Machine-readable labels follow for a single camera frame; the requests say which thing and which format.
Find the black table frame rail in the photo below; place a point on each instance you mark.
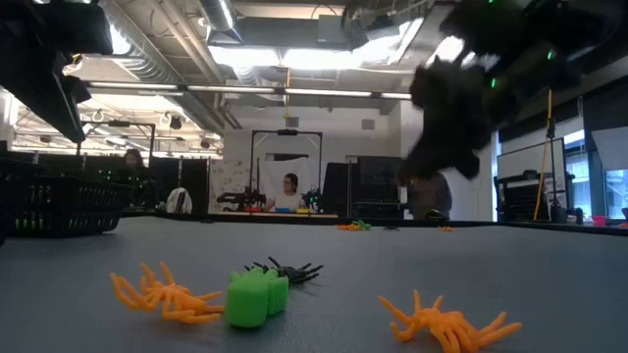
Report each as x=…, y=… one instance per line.
x=564, y=228

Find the white hanging cloth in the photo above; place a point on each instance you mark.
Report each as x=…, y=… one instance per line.
x=270, y=176

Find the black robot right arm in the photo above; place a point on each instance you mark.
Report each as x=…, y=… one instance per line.
x=539, y=29

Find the white bag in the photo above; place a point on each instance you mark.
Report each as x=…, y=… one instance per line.
x=179, y=202

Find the pink cup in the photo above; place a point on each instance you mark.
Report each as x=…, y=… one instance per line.
x=598, y=220

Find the small black robot arm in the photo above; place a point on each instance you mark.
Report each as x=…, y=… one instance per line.
x=243, y=198

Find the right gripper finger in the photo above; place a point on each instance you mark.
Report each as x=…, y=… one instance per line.
x=466, y=164
x=422, y=162

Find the black plastic spider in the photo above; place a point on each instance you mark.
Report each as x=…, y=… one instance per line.
x=391, y=228
x=294, y=272

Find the black dome-shaped object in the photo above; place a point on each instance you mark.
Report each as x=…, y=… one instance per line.
x=435, y=215

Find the black equipment rack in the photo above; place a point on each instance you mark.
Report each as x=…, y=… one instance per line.
x=373, y=186

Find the orange green pieces right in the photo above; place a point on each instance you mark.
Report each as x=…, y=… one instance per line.
x=446, y=228

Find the orange plastic spider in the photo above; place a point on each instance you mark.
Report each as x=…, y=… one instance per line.
x=446, y=326
x=167, y=299
x=347, y=227

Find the black gantry frame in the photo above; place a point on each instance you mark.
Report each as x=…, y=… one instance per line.
x=251, y=166

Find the person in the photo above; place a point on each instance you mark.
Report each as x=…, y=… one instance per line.
x=133, y=164
x=288, y=196
x=432, y=196

